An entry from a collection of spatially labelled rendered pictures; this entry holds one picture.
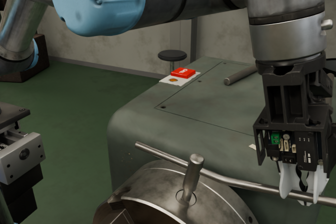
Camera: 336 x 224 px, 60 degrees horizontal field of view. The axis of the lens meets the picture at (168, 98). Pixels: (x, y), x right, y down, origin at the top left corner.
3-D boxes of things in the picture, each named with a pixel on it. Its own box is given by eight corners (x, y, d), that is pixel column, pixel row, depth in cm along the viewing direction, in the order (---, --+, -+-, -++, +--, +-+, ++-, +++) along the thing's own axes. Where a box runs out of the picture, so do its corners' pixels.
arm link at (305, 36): (259, 17, 36) (334, 4, 32) (263, 53, 37) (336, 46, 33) (239, 29, 30) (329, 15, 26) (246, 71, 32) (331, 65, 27)
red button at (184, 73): (179, 72, 98) (179, 66, 97) (195, 75, 95) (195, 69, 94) (170, 78, 93) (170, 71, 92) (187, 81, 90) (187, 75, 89)
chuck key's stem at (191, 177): (174, 211, 48) (187, 159, 42) (179, 202, 50) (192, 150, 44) (186, 217, 47) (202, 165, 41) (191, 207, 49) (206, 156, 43)
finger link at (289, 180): (274, 223, 38) (266, 162, 35) (283, 194, 43) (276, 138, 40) (300, 229, 36) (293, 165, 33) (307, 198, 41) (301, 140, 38)
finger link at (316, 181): (300, 228, 36) (293, 165, 33) (306, 198, 41) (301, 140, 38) (328, 235, 35) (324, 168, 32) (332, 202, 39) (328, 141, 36)
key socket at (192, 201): (170, 212, 47) (172, 201, 46) (176, 198, 50) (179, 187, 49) (189, 221, 47) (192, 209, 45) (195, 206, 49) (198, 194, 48)
